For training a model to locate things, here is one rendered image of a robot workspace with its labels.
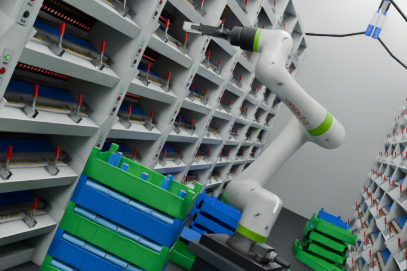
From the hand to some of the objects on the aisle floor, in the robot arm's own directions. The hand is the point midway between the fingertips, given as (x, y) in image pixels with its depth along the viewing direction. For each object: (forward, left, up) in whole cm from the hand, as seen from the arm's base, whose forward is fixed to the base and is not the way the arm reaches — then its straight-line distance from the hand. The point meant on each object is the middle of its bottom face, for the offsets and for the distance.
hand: (192, 27), depth 215 cm
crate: (-1, -69, -98) cm, 120 cm away
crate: (+2, -83, -92) cm, 124 cm away
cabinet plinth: (+23, -15, -102) cm, 105 cm away
